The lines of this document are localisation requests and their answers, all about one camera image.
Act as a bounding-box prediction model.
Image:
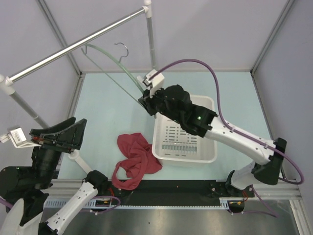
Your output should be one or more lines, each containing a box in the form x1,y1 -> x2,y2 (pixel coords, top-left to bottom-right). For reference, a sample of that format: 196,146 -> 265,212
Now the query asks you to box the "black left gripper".
31,116 -> 88,188

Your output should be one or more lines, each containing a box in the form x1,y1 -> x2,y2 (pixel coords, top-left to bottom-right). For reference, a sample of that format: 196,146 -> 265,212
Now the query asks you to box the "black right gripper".
138,84 -> 182,124

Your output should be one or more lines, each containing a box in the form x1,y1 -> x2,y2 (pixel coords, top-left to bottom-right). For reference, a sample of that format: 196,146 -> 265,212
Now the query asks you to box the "red tank top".
112,133 -> 162,190

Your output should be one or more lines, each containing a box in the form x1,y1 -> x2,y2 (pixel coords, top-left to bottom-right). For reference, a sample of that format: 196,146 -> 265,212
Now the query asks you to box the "mint green plastic hanger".
81,44 -> 146,114

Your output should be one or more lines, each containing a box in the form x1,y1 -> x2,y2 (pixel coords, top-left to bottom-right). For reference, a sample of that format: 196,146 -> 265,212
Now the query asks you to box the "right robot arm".
138,85 -> 287,196

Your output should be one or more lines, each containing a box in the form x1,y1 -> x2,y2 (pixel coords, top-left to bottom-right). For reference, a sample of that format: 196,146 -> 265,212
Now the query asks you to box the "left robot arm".
0,117 -> 109,235

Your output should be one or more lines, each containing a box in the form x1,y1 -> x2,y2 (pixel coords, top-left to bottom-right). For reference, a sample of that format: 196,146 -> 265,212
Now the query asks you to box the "white plastic basket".
152,94 -> 218,164

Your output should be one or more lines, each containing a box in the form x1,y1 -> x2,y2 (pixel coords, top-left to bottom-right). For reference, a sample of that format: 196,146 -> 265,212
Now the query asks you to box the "metal clothes rack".
0,0 -> 157,128

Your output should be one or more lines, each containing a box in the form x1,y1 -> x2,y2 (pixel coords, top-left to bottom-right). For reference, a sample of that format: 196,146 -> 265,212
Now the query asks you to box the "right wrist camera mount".
142,69 -> 165,98

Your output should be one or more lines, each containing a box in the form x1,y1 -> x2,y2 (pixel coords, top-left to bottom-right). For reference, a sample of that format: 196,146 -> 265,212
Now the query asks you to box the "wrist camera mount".
142,69 -> 165,98
0,126 -> 41,148

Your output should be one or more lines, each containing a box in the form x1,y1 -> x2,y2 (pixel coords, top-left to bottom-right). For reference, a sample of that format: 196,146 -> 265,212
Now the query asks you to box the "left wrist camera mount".
0,126 -> 41,148

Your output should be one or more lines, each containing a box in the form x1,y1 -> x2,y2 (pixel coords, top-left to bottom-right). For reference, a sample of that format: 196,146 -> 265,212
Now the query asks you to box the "white slotted cable duct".
44,198 -> 244,211

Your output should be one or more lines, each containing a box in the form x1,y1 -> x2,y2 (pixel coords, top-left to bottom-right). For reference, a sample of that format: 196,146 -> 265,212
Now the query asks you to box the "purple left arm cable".
0,197 -> 13,209

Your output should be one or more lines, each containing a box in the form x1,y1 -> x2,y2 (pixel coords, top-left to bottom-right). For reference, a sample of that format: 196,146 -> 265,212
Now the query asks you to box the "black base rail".
98,180 -> 254,206

